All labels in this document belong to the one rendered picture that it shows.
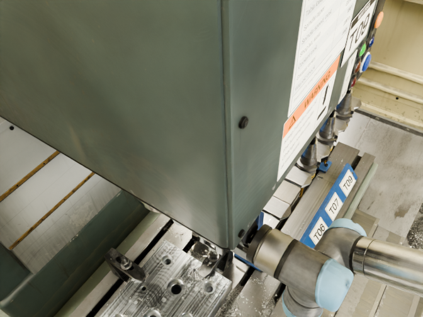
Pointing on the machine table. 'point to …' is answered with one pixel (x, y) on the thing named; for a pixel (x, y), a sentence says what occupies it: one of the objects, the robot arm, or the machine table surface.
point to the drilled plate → (163, 284)
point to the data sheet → (318, 43)
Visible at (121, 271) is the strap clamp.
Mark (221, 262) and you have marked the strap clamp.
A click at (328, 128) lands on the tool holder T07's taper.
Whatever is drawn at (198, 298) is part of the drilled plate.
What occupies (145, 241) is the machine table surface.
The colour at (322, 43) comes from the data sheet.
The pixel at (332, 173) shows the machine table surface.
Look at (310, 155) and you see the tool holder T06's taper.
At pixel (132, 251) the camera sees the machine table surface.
